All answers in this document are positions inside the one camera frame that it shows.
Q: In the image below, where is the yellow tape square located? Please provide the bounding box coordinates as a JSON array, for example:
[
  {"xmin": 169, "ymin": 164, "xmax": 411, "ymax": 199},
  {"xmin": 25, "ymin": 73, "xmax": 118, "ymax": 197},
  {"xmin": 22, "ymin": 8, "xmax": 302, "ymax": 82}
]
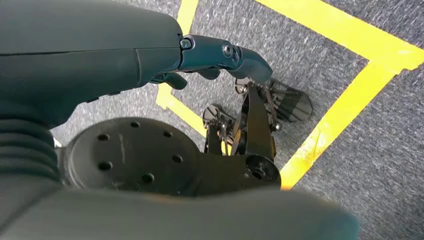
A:
[{"xmin": 155, "ymin": 0, "xmax": 424, "ymax": 191}]

